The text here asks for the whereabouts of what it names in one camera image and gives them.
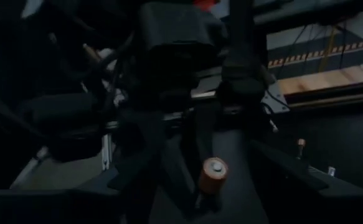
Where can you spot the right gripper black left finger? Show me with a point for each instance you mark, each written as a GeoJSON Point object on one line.
{"type": "Point", "coordinates": [134, 189]}

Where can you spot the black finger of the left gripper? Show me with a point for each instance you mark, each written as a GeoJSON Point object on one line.
{"type": "Point", "coordinates": [178, 174]}
{"type": "Point", "coordinates": [204, 133]}

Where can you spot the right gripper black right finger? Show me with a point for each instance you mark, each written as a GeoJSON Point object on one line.
{"type": "Point", "coordinates": [293, 196]}

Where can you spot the silver black battery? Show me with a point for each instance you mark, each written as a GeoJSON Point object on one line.
{"type": "Point", "coordinates": [331, 171]}

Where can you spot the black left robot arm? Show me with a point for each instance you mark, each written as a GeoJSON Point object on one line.
{"type": "Point", "coordinates": [242, 71]}

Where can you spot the black desk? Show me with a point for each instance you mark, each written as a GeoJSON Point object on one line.
{"type": "Point", "coordinates": [309, 12]}

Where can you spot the silver metal bracket plate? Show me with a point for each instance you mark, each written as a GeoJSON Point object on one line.
{"type": "Point", "coordinates": [274, 99]}

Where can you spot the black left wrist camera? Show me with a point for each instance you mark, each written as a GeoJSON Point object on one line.
{"type": "Point", "coordinates": [66, 124]}

